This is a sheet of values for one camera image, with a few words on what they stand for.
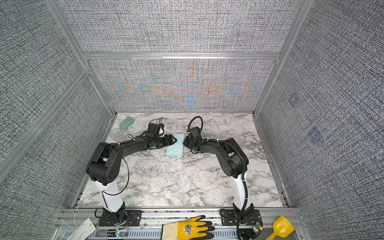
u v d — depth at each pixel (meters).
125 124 1.11
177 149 0.95
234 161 0.55
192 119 0.82
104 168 0.50
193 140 0.80
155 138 0.82
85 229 0.69
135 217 0.73
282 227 0.71
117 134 1.02
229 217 0.73
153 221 0.74
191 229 0.68
